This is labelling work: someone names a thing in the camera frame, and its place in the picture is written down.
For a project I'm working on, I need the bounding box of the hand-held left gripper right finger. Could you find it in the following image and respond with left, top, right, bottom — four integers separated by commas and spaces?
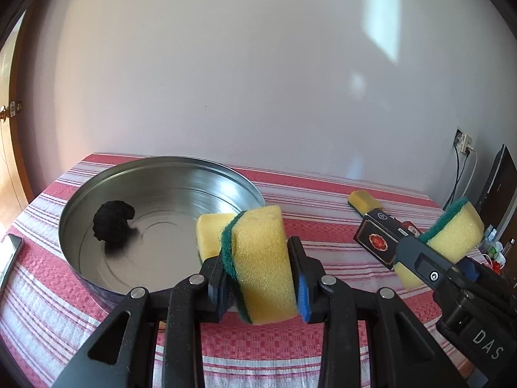
286, 236, 457, 388

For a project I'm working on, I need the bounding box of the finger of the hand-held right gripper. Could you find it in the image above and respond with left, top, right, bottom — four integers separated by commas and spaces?
458, 256, 485, 284
394, 234, 462, 292

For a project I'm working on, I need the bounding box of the wooden door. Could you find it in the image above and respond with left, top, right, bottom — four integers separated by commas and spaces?
0, 20, 35, 227

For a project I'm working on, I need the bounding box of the smartphone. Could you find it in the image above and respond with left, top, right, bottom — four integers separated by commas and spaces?
0, 233, 24, 287

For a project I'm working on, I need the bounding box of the black yarn ball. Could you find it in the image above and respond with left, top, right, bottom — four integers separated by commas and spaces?
92, 200, 138, 251

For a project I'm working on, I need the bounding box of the white cable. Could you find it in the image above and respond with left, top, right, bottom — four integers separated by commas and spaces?
460, 149, 478, 199

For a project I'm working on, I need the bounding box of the yellow green sponge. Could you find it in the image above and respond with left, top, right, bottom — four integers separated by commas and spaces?
394, 196, 485, 292
220, 205, 299, 326
348, 190, 384, 216
195, 212, 237, 263

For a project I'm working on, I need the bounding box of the red white striped tablecloth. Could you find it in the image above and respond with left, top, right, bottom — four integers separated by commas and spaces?
0, 153, 517, 388

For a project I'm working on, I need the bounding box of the round metal cookie tin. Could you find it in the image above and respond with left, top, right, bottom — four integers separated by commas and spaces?
58, 156, 267, 312

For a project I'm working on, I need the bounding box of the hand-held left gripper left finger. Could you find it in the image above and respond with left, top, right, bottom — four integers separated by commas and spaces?
50, 255, 237, 388

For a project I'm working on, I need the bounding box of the black cable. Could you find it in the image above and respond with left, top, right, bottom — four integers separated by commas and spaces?
444, 145, 466, 211

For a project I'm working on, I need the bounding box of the black box with red emblem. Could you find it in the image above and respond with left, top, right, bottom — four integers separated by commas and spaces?
353, 209, 423, 271

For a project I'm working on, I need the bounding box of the dark monitor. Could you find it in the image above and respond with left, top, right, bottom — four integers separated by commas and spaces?
477, 143, 517, 243

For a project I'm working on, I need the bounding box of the white wall socket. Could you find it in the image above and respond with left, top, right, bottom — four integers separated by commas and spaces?
456, 128, 475, 155

